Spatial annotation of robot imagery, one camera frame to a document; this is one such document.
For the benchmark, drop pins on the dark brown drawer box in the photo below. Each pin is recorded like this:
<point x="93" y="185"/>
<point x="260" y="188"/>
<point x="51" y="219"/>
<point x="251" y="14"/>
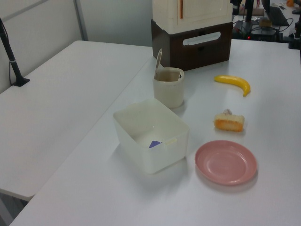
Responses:
<point x="207" y="54"/>

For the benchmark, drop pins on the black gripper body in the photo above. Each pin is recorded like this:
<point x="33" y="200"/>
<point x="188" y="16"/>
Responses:
<point x="234" y="4"/>

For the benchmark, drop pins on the black camera stand pole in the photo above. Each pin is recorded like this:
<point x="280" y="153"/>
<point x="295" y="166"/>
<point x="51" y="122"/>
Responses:
<point x="14" y="66"/>

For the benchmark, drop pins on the black clamp stand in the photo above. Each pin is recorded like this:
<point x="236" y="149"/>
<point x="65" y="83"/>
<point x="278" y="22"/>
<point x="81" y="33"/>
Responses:
<point x="295" y="37"/>

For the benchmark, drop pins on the orange and cream cake slice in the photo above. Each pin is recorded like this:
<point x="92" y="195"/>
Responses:
<point x="228" y="123"/>

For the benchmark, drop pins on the black upright post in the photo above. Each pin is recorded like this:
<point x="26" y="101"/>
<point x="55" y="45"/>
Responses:
<point x="249" y="10"/>

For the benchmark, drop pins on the white open plastic bin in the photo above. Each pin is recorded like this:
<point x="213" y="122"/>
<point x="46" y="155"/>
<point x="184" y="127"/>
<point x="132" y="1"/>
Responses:
<point x="164" y="160"/>

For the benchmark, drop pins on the small brown box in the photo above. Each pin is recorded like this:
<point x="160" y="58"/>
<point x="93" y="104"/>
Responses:
<point x="265" y="22"/>

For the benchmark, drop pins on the small orange object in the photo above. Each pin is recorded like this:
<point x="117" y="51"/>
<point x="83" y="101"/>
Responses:
<point x="290" y="2"/>

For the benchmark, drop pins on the black laptop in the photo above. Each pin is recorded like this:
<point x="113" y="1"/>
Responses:
<point x="277" y="14"/>

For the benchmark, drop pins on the beige trash can with lid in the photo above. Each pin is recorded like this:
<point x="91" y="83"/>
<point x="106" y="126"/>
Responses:
<point x="168" y="94"/>

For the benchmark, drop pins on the black device with red light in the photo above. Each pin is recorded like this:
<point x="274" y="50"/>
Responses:
<point x="261" y="33"/>

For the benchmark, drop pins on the purple card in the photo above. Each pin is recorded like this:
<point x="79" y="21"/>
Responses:
<point x="154" y="144"/>

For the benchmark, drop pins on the yellow banana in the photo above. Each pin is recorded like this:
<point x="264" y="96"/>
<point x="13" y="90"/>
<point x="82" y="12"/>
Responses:
<point x="235" y="80"/>

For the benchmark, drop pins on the pink plate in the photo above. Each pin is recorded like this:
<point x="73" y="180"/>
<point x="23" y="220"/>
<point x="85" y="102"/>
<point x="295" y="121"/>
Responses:
<point x="225" y="162"/>

